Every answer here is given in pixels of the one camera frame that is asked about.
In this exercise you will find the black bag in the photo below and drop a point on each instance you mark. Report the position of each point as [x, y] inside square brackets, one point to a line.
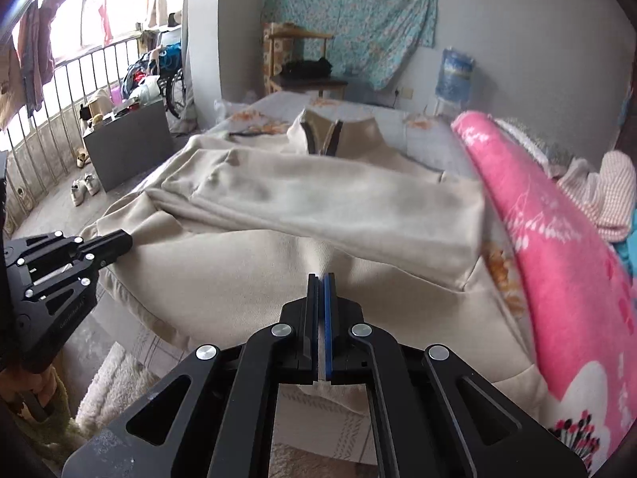
[306, 68]

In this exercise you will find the pile of clothes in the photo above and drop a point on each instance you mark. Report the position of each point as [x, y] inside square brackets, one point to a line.
[139, 79]

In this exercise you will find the checked pink cloth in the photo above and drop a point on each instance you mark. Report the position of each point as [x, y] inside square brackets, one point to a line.
[612, 194]

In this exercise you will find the pink floral blanket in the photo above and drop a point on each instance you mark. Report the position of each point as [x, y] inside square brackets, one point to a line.
[557, 269]

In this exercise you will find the person's left forearm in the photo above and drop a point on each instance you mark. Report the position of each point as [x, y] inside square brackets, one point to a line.
[54, 418]

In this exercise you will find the wall socket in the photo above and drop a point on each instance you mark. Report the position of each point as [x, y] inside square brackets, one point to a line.
[405, 93]

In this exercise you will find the turquoise floral wall cloth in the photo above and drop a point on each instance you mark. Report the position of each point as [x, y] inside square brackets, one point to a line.
[358, 15]

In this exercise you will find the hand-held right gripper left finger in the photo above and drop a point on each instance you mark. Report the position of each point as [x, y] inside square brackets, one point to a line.
[312, 318]

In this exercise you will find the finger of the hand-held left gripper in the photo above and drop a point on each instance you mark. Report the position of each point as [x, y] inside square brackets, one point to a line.
[112, 246]

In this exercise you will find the blue water bottle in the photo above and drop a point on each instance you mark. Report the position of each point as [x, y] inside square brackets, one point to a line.
[454, 77]

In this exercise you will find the hanging clothes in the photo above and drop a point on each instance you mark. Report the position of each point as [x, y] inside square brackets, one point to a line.
[35, 55]

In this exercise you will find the white shoe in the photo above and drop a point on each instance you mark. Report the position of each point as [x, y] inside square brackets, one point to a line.
[92, 184]
[77, 193]

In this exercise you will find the wheelchair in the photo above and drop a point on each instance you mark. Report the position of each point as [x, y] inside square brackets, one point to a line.
[174, 89]

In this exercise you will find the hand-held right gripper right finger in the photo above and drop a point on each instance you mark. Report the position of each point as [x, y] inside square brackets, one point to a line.
[328, 318]

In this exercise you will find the metal window railing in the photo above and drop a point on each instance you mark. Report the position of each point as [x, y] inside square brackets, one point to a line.
[50, 124]

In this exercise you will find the pair of beige slippers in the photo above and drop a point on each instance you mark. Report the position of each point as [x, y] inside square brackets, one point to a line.
[83, 158]

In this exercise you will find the white water dispenser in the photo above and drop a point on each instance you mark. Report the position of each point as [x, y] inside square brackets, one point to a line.
[445, 108]

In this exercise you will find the silver lace pillow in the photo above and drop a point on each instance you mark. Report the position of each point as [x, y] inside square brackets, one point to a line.
[532, 142]

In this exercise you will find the grey cabinet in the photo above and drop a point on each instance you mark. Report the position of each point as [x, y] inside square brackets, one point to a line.
[132, 149]

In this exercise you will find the bed with floral checked sheet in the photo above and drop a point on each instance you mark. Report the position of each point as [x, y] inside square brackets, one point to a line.
[428, 129]

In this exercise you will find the cream zip jacket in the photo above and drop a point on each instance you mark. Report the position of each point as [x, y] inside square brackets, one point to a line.
[298, 199]

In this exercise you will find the wooden chair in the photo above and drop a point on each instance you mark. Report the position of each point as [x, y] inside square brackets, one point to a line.
[308, 84]

